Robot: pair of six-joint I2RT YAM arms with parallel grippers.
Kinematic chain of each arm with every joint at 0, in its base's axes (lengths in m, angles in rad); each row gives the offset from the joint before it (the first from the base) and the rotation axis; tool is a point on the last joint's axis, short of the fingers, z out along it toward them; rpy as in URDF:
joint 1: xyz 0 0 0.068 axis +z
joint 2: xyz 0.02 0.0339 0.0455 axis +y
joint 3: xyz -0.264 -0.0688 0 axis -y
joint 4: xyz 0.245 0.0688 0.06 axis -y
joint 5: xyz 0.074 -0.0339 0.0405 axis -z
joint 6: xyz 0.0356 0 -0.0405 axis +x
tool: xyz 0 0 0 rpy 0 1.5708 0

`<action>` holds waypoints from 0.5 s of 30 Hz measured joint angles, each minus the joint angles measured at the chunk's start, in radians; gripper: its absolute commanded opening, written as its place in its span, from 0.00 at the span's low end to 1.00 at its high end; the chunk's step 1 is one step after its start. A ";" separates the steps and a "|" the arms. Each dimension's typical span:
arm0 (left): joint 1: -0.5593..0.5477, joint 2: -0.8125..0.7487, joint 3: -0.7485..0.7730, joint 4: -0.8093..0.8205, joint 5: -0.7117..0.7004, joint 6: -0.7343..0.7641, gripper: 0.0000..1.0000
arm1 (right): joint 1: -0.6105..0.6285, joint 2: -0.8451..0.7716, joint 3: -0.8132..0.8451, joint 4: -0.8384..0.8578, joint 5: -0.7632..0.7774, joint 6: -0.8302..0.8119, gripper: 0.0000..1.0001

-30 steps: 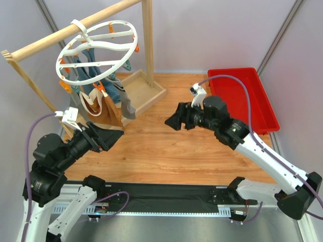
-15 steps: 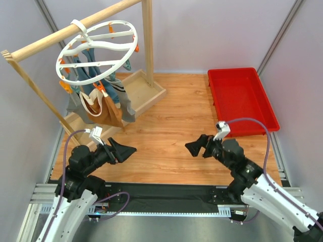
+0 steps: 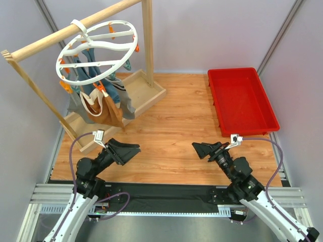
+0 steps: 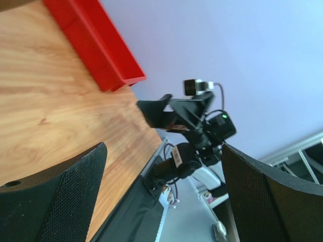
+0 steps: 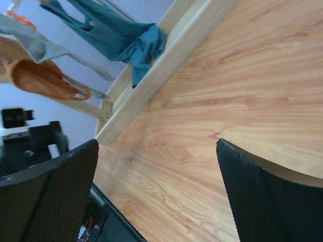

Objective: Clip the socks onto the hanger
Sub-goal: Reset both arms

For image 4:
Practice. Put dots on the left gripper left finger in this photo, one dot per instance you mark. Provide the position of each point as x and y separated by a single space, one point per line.
55 204

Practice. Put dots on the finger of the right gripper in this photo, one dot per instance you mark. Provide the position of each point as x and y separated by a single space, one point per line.
154 114

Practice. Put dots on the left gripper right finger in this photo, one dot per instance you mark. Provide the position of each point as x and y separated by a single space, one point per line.
269 204

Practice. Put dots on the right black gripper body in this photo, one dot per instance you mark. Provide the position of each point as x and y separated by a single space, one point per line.
187 115

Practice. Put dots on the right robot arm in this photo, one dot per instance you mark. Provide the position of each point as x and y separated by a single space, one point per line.
198 153

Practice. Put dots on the red plastic tray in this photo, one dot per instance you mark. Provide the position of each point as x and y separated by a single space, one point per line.
97 42

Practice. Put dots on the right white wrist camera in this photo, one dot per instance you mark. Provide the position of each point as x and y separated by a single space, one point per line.
193 87

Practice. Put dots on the aluminium frame rail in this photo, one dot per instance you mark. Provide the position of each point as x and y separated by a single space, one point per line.
191 213

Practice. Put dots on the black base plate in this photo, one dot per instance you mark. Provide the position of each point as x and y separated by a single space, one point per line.
138 214

